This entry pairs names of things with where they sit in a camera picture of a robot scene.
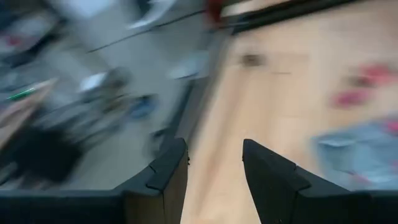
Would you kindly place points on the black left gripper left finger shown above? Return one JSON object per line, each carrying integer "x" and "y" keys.
{"x": 164, "y": 180}

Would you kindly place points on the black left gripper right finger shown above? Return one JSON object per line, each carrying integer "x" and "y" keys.
{"x": 270, "y": 180}

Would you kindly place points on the grey plastic tool case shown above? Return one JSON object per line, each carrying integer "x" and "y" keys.
{"x": 357, "y": 152}

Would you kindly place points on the white floor lamp stand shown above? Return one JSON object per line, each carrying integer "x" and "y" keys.
{"x": 152, "y": 14}

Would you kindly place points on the red black equipment case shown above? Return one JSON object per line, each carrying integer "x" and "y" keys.
{"x": 214, "y": 9}

